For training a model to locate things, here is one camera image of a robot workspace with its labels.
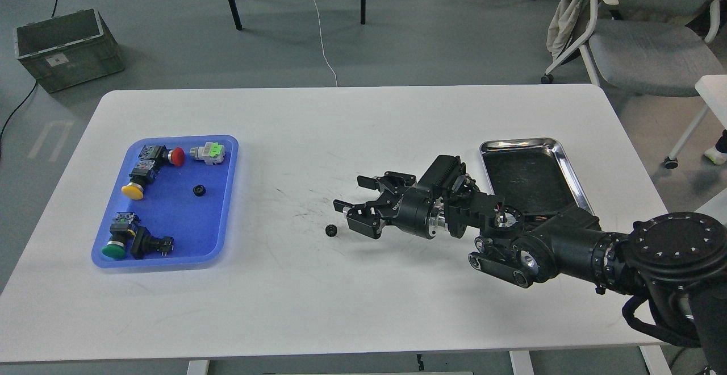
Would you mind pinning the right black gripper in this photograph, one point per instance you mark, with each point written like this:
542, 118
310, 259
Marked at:
406, 207

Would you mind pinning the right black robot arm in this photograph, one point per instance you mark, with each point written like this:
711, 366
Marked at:
672, 267

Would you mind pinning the silver metal tray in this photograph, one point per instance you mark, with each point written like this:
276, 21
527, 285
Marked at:
533, 175

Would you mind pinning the blue plastic tray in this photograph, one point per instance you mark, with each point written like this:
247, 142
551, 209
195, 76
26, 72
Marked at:
170, 209

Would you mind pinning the grey office chair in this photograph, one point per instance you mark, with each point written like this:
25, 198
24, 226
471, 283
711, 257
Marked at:
655, 47

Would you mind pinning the grey green storage crate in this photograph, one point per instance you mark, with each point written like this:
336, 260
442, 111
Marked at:
68, 50

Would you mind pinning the grey green switch module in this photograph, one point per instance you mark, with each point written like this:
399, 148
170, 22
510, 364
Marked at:
211, 153

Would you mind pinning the red push button switch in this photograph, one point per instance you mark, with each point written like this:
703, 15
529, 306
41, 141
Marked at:
162, 155

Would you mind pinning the yellow push button switch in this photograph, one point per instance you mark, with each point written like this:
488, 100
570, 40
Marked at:
143, 173

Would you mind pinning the black switch component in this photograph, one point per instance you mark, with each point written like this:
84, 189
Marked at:
144, 243

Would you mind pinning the green push button switch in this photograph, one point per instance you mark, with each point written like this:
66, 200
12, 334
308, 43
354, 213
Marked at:
123, 230

